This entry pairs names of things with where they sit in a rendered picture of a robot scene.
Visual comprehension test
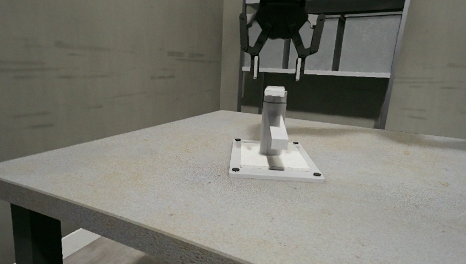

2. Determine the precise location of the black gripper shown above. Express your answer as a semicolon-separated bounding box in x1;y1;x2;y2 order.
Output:
239;0;325;81

